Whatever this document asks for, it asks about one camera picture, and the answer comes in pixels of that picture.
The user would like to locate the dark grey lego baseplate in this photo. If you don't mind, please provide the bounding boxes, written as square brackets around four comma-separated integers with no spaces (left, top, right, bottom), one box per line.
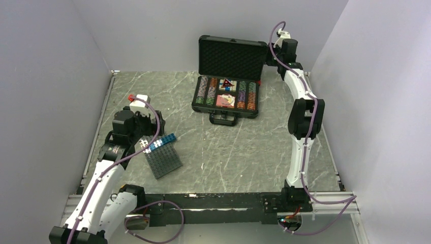
[138,136,183,179]

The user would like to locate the dark teal lego brick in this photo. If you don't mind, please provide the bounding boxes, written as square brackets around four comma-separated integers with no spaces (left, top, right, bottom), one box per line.
[160,133,176,145]

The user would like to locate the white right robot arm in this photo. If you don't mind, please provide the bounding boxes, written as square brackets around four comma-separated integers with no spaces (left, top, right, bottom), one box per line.
[267,37,325,211]

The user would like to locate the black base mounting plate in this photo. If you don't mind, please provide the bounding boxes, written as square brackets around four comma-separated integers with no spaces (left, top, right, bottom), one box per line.
[146,190,313,227]

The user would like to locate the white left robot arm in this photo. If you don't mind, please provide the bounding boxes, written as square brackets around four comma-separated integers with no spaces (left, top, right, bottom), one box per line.
[49,106,166,243]

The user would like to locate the black poker set case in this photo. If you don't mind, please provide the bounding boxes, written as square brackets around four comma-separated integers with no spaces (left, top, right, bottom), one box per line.
[192,35,268,127]

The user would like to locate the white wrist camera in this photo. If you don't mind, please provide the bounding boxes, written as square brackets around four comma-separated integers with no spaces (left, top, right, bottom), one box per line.
[276,28,291,39]
[128,94,150,114]

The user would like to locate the clear round plastic disc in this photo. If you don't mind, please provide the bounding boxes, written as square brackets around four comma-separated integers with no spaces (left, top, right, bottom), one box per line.
[221,94,235,107]

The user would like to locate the blue playing card deck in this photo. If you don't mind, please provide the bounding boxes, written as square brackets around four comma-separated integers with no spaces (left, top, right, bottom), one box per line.
[219,79,238,92]

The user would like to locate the light blue lego brick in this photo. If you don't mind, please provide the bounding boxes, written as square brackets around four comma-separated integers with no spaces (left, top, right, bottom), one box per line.
[148,140,163,151]

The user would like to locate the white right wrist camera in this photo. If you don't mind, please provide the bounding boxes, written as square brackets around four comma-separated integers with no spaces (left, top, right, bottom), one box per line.
[276,28,291,39]

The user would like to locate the red triangular dealer button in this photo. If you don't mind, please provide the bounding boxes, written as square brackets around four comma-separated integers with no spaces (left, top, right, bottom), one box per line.
[219,79,236,90]

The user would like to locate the red playing card deck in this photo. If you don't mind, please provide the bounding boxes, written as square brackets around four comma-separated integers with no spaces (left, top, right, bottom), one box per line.
[216,94,235,108]

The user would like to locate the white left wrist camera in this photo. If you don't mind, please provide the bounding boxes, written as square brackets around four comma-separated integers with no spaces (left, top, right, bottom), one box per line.
[128,94,150,114]

